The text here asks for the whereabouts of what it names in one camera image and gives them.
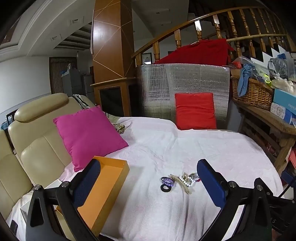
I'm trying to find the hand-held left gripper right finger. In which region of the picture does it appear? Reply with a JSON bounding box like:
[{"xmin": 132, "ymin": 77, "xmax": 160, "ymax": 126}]
[{"xmin": 196, "ymin": 159, "xmax": 273, "ymax": 241}]

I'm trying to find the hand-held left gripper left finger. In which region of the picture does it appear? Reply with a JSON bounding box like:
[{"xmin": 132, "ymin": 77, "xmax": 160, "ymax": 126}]
[{"xmin": 25, "ymin": 159, "xmax": 102, "ymax": 241}]

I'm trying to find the orange cardboard box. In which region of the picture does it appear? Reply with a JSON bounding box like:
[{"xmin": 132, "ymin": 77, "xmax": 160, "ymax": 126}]
[{"xmin": 54, "ymin": 156, "xmax": 130, "ymax": 237}]

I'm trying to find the purple bead bracelet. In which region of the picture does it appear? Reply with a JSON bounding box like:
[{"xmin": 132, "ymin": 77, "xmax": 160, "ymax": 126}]
[{"xmin": 161, "ymin": 176, "xmax": 175, "ymax": 187}]

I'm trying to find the beige hair claw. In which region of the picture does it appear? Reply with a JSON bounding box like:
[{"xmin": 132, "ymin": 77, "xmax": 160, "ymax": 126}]
[{"xmin": 170, "ymin": 173, "xmax": 193, "ymax": 194}]

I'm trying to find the pink pillow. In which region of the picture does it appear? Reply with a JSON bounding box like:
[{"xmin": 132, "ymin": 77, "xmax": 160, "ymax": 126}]
[{"xmin": 53, "ymin": 105, "xmax": 129, "ymax": 172}]

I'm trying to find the white towel blanket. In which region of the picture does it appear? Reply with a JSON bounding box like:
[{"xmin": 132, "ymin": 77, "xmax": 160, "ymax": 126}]
[{"xmin": 6, "ymin": 116, "xmax": 284, "ymax": 241}]

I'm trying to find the camouflage cloth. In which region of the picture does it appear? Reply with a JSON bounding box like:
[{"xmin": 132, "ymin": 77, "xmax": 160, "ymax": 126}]
[{"xmin": 113, "ymin": 123, "xmax": 126, "ymax": 135}]

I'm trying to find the beige leather sofa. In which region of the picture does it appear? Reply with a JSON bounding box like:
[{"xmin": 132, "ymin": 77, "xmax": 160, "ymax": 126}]
[{"xmin": 0, "ymin": 93, "xmax": 97, "ymax": 220}]

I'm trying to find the red pillow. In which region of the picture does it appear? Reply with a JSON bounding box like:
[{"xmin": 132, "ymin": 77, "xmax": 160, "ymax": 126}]
[{"xmin": 174, "ymin": 93, "xmax": 217, "ymax": 130}]

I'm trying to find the striped cloth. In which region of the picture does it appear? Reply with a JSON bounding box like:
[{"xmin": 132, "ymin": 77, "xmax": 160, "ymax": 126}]
[{"xmin": 73, "ymin": 94, "xmax": 89, "ymax": 109}]

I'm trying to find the wooden cabinet with dark panel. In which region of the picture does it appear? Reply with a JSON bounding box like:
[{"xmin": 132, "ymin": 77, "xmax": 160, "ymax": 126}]
[{"xmin": 90, "ymin": 77, "xmax": 137, "ymax": 117}]

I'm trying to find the wicker basket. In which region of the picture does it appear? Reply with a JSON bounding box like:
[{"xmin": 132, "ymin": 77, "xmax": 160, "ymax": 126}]
[{"xmin": 231, "ymin": 75, "xmax": 274, "ymax": 111}]

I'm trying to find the white patterned box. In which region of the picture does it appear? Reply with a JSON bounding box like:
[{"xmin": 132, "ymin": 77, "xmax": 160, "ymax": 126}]
[{"xmin": 270, "ymin": 102, "xmax": 296, "ymax": 124}]

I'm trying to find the grey refrigerator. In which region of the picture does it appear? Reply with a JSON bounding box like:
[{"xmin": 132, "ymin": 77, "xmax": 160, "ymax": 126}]
[{"xmin": 61, "ymin": 68, "xmax": 94, "ymax": 98}]

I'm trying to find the silver foil insulation panel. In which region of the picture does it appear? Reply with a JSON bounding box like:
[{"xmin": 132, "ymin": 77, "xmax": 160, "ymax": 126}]
[{"xmin": 136, "ymin": 62, "xmax": 231, "ymax": 130}]

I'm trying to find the blue cloth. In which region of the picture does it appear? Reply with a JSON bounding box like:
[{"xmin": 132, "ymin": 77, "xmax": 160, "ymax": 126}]
[{"xmin": 238, "ymin": 64, "xmax": 257, "ymax": 97}]

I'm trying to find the blue cardboard box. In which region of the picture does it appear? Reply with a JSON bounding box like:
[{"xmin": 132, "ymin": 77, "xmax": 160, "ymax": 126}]
[{"xmin": 273, "ymin": 89, "xmax": 296, "ymax": 112}]

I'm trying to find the red cloth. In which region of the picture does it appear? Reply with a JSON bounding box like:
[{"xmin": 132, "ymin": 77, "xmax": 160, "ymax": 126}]
[{"xmin": 154, "ymin": 39, "xmax": 235, "ymax": 66}]

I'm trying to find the clear plastic bag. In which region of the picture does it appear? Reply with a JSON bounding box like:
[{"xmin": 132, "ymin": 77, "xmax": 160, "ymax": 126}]
[{"xmin": 268, "ymin": 58, "xmax": 289, "ymax": 79}]

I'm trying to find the wooden pillar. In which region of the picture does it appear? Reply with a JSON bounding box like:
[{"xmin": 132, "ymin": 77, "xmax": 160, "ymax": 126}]
[{"xmin": 91, "ymin": 0, "xmax": 136, "ymax": 85}]

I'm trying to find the wooden stair banister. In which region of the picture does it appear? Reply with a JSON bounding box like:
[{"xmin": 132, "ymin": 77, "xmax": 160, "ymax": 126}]
[{"xmin": 132, "ymin": 6, "xmax": 294, "ymax": 65}]

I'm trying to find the multicolour bead bracelet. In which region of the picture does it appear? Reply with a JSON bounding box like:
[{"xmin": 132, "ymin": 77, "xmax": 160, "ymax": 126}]
[{"xmin": 179, "ymin": 175, "xmax": 200, "ymax": 188}]

